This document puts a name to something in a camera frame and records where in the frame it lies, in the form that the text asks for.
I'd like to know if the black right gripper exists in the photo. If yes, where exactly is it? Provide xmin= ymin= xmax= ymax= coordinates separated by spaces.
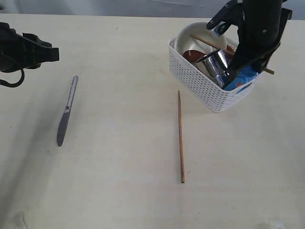
xmin=206 ymin=0 xmax=293 ymax=76

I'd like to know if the wooden chopstick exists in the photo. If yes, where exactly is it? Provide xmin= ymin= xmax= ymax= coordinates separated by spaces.
xmin=190 ymin=34 xmax=275 ymax=75
xmin=178 ymin=91 xmax=185 ymax=183

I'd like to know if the blue snack packet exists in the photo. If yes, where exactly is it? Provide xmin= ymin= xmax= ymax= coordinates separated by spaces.
xmin=224 ymin=65 xmax=259 ymax=91

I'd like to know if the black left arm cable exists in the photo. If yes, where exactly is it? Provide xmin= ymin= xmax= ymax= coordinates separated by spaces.
xmin=0 ymin=54 xmax=25 ymax=88

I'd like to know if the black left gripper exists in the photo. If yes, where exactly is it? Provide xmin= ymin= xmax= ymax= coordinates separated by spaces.
xmin=0 ymin=22 xmax=59 ymax=72

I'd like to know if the white ceramic bowl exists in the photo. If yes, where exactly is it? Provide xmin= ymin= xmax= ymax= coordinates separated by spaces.
xmin=174 ymin=21 xmax=227 ymax=55

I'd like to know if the silver table knife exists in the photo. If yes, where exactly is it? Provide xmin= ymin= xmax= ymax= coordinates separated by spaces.
xmin=56 ymin=76 xmax=79 ymax=147

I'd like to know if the shiny steel cup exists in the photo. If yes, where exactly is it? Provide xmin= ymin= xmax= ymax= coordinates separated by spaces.
xmin=194 ymin=50 xmax=229 ymax=89

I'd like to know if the white plastic woven basket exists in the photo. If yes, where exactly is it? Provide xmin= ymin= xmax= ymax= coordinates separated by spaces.
xmin=168 ymin=35 xmax=257 ymax=113

